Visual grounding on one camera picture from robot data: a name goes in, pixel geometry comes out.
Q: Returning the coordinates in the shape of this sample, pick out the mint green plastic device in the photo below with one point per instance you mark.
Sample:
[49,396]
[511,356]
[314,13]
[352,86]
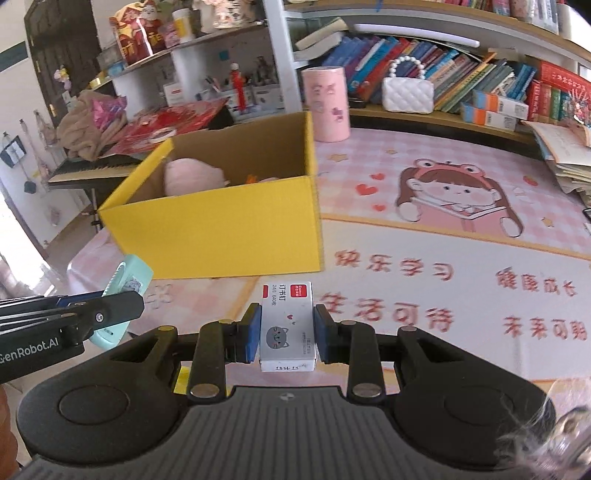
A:
[131,277]

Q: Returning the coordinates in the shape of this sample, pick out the white quilted handbag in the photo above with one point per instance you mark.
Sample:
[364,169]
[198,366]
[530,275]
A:
[406,94]

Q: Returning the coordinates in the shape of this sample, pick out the white tape roll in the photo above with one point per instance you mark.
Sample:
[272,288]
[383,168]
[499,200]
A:
[162,135]

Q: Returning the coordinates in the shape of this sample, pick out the white jar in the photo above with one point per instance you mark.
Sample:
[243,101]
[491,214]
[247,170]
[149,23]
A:
[182,27]

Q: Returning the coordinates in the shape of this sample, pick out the stack of papers and notebooks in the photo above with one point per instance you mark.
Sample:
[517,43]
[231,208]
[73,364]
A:
[568,157]

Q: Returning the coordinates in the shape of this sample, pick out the small white cardboard box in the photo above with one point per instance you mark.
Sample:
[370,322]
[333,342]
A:
[286,323]

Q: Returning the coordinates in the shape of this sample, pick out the pen holders with pens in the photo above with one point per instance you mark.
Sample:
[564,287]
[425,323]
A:
[263,94]

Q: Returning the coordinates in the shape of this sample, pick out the row of books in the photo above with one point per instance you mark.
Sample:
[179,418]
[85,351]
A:
[461,69]

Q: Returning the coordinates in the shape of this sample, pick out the black piano keyboard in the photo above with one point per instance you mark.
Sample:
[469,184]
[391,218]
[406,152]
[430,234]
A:
[92,168]

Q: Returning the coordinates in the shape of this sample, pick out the large red dictionary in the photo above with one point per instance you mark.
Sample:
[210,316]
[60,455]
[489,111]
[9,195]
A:
[565,78]

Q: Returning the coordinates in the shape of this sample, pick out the curved corner shelf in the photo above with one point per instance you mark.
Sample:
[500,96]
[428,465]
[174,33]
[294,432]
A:
[217,37]

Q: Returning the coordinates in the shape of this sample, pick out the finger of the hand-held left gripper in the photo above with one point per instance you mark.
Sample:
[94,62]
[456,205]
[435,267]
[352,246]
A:
[120,309]
[78,300]

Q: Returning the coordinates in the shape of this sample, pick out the dark wooden door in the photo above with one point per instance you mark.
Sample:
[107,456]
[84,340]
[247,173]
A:
[60,55]

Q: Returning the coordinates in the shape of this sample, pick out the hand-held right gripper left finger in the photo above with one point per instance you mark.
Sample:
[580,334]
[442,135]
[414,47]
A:
[251,332]

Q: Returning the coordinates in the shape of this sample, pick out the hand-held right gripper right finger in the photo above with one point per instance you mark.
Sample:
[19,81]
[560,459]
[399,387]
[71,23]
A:
[323,332]

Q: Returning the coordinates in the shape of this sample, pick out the red gift package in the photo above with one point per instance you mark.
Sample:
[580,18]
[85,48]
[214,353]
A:
[180,120]

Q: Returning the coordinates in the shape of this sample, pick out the pale figurine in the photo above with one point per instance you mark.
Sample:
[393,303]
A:
[226,14]

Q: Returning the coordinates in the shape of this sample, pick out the white box with red label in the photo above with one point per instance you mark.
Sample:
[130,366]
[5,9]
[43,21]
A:
[172,96]

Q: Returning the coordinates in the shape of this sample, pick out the white bookshelf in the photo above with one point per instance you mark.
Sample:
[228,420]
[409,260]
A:
[277,46]

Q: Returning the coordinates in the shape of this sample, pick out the yellow cardboard box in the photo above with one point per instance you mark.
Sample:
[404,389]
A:
[221,230]

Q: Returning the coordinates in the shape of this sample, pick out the brown cloth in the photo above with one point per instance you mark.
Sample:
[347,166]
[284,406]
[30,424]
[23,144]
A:
[81,129]

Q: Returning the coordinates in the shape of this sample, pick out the fur-trimmed sleeve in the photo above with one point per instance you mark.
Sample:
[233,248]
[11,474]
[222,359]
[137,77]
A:
[531,438]

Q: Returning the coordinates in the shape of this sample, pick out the red figure pen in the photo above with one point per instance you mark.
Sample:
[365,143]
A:
[238,87]

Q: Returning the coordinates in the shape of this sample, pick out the colourful cartoon decoration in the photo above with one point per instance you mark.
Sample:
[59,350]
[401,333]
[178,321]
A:
[577,108]

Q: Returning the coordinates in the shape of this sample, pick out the red festive figure decoration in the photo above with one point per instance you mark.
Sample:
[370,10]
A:
[136,37]

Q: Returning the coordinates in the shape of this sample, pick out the pink plush toy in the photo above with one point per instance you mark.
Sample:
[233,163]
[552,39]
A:
[194,177]

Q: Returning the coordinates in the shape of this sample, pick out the pink cylindrical container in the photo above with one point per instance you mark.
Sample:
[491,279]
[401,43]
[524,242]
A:
[325,106]

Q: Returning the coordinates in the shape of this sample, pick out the pink printed desk mat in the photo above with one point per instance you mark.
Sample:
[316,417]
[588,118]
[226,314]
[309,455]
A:
[415,286]

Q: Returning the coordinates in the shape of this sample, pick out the orange and white carton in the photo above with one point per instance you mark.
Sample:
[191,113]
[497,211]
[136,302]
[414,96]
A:
[501,104]
[489,117]

